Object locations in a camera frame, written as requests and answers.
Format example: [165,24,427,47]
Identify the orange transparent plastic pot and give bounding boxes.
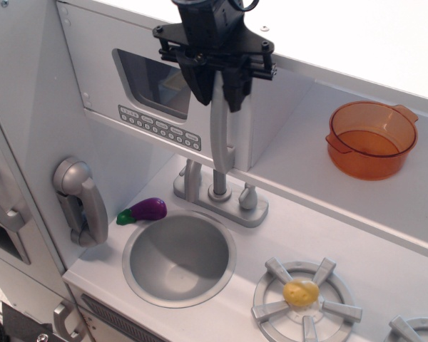
[326,100,418,180]

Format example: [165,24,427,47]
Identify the grey stove burner grate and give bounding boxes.
[251,257,362,341]

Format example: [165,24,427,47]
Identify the white toy microwave door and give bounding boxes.
[58,1,261,171]

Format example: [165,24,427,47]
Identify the grey toy wall phone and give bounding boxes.
[53,157,108,248]

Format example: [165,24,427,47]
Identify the purple toy eggplant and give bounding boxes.
[116,197,168,226]

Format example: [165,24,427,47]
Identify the white toy kitchen shelf unit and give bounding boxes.
[56,0,428,263]

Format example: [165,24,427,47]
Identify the yellow toy potato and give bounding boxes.
[282,279,320,307]

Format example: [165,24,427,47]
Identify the grey round sink basin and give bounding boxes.
[122,210,237,309]

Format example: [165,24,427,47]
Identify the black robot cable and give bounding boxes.
[228,0,261,14]

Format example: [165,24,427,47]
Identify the grey toy faucet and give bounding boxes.
[173,160,269,228]

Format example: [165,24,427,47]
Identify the grey oven door handle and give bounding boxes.
[53,303,83,342]

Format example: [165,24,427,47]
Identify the grey fridge door handle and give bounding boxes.
[0,160,25,232]

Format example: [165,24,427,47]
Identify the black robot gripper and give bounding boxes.
[153,1,277,113]

